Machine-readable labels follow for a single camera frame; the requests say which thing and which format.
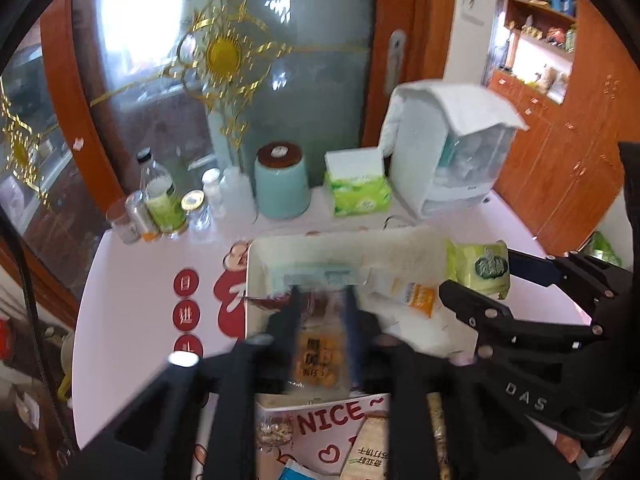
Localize clear bag yellow noodle snack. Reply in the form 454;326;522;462
426;392;451;480

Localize green tissue packet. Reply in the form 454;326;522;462
447;240;510;300

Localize orange white snack packet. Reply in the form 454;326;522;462
366;268;442;319

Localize orange snack pack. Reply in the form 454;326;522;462
291;289;352;399

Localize beige cracker packet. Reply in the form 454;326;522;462
341;412;388;480

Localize small round nut snack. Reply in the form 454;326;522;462
255;415;294;450

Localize pink cartoon tablecloth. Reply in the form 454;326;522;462
71;186;594;480

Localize blue white snack packet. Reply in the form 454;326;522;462
279;460;324;480

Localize white plastic storage bin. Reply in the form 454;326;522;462
246;228;477;408

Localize clear teal snack bag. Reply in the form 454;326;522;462
267;263;360;294

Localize white cup sterilizer cabinet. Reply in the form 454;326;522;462
378;80;528;219

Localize orange wooden cabinet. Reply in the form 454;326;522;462
489;0;639;255

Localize green tissue box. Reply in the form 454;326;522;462
324;148;393;218

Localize orange base can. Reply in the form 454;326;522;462
125;190;162;242

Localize small glass jar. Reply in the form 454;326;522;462
181;190;212;232

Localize green label plastic bottle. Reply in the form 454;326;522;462
137;148;186;238

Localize white plastic bottle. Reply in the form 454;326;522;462
220;166;257;226

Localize teal ceramic canister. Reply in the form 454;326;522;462
254;141;311;220

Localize wooden glass sliding door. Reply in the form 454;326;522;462
1;0;454;313

